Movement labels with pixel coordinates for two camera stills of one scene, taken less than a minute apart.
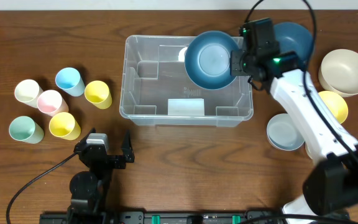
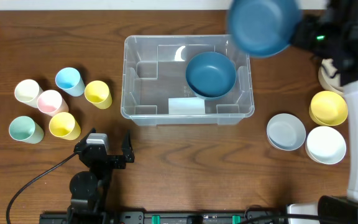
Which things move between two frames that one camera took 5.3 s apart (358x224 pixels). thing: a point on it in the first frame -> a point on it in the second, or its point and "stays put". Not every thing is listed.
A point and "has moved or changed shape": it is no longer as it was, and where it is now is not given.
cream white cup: [28, 91] stays put
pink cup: [51, 102] stays put
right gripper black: [236, 64] -> [305, 34]
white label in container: [186, 107] stays put
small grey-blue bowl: [283, 134] stays put
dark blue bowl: [292, 37] has moved or changed shape
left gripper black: [103, 160] stays put
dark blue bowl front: [208, 60] has moved or changed shape
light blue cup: [69, 80] stays put
